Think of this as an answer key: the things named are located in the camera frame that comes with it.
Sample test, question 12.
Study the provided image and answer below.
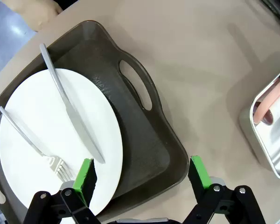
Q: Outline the dark brown handled tray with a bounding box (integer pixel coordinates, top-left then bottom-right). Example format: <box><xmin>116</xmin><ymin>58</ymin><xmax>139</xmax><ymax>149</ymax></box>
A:
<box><xmin>0</xmin><ymin>20</ymin><xmax>189</xmax><ymax>224</ymax></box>

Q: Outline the silver fork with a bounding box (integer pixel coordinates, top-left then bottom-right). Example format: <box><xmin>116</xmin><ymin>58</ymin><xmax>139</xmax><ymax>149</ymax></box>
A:
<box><xmin>0</xmin><ymin>106</ymin><xmax>75</xmax><ymax>183</ymax></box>

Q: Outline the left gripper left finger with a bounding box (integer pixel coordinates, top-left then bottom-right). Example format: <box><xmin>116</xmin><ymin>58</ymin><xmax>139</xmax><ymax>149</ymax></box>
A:
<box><xmin>22</xmin><ymin>158</ymin><xmax>102</xmax><ymax>224</ymax></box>

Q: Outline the white round plate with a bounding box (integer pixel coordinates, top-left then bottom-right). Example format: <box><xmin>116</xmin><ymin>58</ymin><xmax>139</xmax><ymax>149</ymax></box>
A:
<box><xmin>0</xmin><ymin>68</ymin><xmax>124</xmax><ymax>217</ymax></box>

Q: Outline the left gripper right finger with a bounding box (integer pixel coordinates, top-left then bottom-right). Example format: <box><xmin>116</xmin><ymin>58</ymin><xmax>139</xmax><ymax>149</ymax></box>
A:
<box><xmin>184</xmin><ymin>155</ymin><xmax>266</xmax><ymax>224</ymax></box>

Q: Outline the person's right hand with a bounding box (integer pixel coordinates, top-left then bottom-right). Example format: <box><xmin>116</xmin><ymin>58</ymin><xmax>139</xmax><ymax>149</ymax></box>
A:
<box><xmin>9</xmin><ymin>0</ymin><xmax>63</xmax><ymax>32</ymax></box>

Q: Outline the silver table knife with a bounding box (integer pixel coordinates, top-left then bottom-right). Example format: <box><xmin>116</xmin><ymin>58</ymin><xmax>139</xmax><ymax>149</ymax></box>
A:
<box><xmin>39</xmin><ymin>43</ymin><xmax>106</xmax><ymax>164</ymax></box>

